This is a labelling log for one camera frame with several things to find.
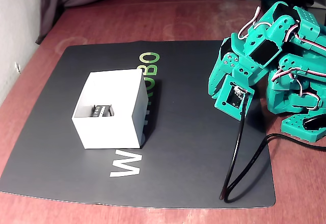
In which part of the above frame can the teal gripper body with servo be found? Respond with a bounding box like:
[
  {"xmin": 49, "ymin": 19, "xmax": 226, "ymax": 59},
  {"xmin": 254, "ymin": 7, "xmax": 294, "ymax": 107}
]
[{"xmin": 228, "ymin": 33, "xmax": 283, "ymax": 90}]

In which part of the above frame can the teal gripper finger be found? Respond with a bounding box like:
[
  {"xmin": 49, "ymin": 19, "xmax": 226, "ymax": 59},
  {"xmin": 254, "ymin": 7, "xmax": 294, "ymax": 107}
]
[{"xmin": 208, "ymin": 37, "xmax": 241, "ymax": 100}]

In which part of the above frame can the small black battery pack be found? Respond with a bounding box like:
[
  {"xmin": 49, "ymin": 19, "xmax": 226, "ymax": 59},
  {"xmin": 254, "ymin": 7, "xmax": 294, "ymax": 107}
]
[{"xmin": 91, "ymin": 104, "xmax": 115, "ymax": 118}]

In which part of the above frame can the white open cardboard box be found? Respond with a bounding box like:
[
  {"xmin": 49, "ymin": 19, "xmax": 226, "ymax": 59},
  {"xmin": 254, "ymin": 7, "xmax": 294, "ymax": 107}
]
[{"xmin": 71, "ymin": 68, "xmax": 151, "ymax": 150}]

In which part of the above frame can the black mat with logo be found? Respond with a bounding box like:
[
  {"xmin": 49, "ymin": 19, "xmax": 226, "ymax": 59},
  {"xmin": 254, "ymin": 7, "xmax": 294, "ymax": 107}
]
[{"xmin": 0, "ymin": 40, "xmax": 277, "ymax": 208}]

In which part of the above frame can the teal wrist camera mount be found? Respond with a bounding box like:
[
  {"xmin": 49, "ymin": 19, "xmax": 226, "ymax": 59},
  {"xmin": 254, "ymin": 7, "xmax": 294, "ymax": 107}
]
[{"xmin": 214, "ymin": 74, "xmax": 255, "ymax": 122}]

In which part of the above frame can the white forearm servo wire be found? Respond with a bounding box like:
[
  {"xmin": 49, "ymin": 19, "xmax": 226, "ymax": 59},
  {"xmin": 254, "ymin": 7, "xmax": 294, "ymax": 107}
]
[{"xmin": 285, "ymin": 24, "xmax": 326, "ymax": 54}]

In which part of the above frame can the white gripper servo wire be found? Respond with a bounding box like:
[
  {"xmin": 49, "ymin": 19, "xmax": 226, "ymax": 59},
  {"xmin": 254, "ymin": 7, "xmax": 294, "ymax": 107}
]
[{"xmin": 238, "ymin": 6, "xmax": 272, "ymax": 40}]

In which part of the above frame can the white base servo wire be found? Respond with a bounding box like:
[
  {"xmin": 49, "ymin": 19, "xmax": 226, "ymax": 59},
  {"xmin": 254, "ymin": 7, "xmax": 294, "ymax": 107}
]
[{"xmin": 297, "ymin": 78, "xmax": 320, "ymax": 111}]

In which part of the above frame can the white upper arm servo wire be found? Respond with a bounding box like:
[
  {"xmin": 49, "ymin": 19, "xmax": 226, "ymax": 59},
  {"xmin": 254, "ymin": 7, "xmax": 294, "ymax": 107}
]
[{"xmin": 271, "ymin": 67, "xmax": 326, "ymax": 82}]

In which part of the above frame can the black camera usb cable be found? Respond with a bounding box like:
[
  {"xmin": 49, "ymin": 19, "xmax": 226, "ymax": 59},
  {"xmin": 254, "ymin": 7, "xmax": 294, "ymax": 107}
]
[{"xmin": 219, "ymin": 91, "xmax": 326, "ymax": 203}]

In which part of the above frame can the teal perforated base plate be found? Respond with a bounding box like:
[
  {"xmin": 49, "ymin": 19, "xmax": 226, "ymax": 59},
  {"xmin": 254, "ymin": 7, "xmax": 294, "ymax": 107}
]
[{"xmin": 281, "ymin": 113, "xmax": 326, "ymax": 143}]

